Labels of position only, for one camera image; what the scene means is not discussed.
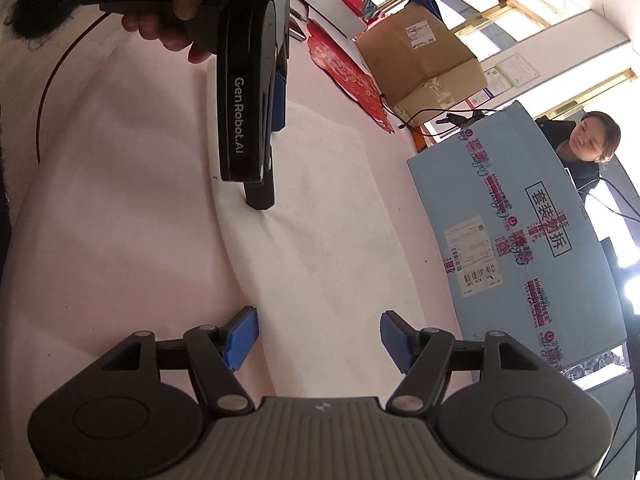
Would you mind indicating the blue cardboard box red tape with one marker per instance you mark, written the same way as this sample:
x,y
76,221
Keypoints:
x,y
525,240

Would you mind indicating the pink table cloth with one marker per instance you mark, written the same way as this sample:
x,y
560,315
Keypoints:
x,y
125,210

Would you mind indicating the white wall notice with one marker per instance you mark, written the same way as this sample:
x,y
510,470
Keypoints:
x,y
515,75

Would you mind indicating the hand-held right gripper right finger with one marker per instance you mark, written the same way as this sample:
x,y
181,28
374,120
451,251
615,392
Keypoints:
x,y
392,342

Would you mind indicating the floral patterned cloth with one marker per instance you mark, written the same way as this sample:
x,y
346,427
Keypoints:
x,y
600,362

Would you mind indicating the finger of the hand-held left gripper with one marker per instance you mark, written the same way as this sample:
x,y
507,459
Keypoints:
x,y
279,105

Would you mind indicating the small dark object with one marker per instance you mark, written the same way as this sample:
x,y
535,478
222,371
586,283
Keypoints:
x,y
298,27

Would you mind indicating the white shopping bag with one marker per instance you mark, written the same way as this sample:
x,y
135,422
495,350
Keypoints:
x,y
320,235

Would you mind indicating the person's left hand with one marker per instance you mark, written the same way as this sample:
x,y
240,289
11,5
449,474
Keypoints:
x,y
155,27

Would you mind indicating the brown cardboard box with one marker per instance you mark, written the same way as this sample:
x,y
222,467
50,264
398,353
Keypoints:
x,y
415,55

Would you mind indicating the blue object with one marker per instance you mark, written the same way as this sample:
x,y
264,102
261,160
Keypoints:
x,y
425,5

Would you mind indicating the red gold-patterned decoration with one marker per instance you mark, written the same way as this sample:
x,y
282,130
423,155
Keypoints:
x,y
350,77

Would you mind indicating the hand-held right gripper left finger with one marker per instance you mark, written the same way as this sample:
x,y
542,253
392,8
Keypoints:
x,y
242,340

